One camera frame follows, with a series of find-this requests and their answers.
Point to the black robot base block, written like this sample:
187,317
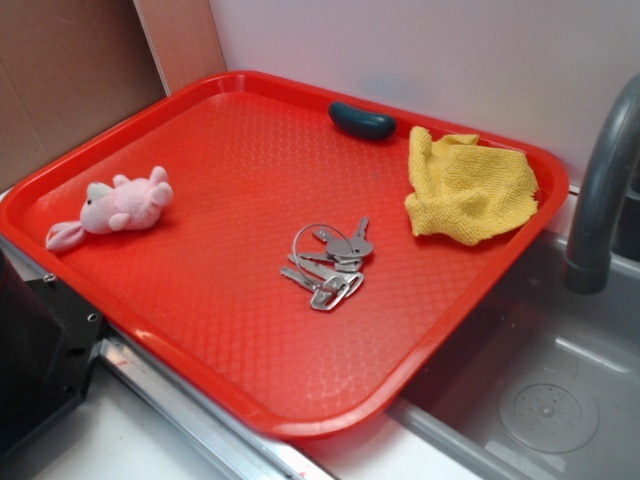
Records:
50,337

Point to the red plastic tray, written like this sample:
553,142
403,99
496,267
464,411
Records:
253,159

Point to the silver key bunch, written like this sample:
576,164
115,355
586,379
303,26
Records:
336,273

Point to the dark teal bean-shaped object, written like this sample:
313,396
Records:
361,123

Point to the yellow microfiber cloth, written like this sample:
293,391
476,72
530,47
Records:
465,191

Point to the pink plush toy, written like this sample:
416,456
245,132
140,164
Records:
127,205

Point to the grey plastic sink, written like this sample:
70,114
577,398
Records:
537,382

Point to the grey faucet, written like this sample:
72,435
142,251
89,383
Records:
606,218

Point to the brown cardboard panel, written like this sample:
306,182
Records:
69,71

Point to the silver metal rail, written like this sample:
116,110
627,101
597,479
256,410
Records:
232,449

